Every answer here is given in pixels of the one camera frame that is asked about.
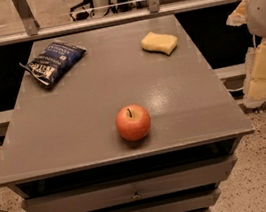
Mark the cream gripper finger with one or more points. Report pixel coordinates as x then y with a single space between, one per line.
254 87
238 17

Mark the red apple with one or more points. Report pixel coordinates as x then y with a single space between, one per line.
133 122

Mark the yellow sponge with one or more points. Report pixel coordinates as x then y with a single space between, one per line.
163 43

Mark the blue chip bag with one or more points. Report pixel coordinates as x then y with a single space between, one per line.
53 62

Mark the grey drawer cabinet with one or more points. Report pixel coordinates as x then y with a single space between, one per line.
62 151

